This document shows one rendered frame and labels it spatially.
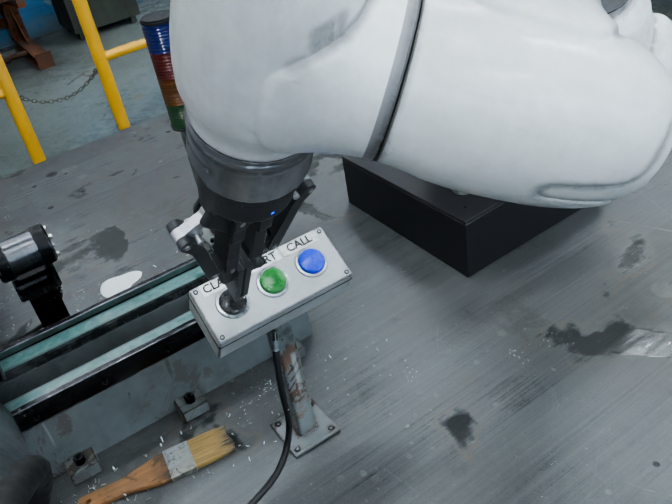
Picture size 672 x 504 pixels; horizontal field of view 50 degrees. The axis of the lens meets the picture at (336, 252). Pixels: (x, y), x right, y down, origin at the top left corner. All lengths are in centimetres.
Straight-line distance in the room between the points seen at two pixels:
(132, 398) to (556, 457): 55
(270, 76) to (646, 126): 20
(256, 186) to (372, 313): 67
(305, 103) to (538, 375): 71
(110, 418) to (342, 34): 75
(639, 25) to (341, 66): 75
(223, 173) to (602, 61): 23
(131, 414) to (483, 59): 77
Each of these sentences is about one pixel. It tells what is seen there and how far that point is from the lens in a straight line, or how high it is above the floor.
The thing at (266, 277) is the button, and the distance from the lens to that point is 78.
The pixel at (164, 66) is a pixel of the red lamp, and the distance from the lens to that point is 122.
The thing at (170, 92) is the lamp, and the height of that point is 110.
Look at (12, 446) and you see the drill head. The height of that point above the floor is 107.
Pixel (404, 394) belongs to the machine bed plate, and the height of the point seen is 80.
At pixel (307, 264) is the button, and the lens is 79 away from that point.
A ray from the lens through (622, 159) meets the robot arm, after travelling 41.
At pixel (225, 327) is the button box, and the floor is 105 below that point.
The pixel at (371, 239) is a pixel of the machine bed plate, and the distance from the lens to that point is 128.
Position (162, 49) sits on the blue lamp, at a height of 117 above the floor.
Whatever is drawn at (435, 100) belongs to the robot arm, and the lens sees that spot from 38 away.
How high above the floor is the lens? 154
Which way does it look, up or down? 36 degrees down
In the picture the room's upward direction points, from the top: 10 degrees counter-clockwise
